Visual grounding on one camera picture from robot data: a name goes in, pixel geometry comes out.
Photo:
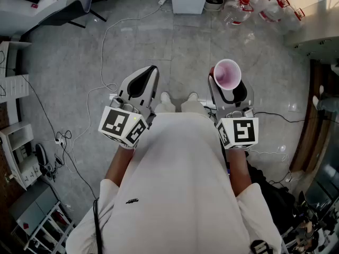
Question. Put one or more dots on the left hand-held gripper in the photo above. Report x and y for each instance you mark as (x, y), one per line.
(114, 120)

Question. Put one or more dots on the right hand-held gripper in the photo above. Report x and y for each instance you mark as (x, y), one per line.
(242, 131)

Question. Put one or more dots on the pink cup white rim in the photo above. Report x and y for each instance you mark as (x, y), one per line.
(227, 74)

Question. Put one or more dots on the person's left forearm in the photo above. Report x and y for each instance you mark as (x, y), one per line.
(119, 165)

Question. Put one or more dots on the person's right forearm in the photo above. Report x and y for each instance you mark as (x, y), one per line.
(239, 171)

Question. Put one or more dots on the person's left white shoe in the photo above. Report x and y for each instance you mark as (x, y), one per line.
(165, 97)

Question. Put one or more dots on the person's white shoe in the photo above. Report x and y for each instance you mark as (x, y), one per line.
(165, 97)
(192, 96)

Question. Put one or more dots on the person's right white shoe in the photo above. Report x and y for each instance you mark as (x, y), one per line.
(192, 96)

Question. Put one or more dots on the person's white trousers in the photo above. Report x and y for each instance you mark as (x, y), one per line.
(190, 107)

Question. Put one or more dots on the small white floor power strip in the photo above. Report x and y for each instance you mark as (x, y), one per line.
(58, 141)

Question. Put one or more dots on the dark blue chair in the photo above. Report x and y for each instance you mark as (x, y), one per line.
(66, 14)

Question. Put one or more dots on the person's white shirt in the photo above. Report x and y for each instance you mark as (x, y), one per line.
(174, 184)

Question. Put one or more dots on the black equipment box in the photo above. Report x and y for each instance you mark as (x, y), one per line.
(275, 194)

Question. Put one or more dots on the black round floor device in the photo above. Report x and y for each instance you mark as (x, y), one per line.
(40, 155)

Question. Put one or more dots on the white perforated panel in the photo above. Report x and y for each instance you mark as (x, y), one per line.
(13, 87)

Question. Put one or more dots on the white curved desk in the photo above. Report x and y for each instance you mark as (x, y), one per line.
(21, 12)

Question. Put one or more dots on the white shelf unit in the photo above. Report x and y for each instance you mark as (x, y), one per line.
(16, 152)

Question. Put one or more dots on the brown wooden door frame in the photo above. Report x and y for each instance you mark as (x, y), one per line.
(315, 115)

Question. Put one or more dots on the grey cabinet on white frame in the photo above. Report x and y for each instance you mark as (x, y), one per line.
(34, 208)

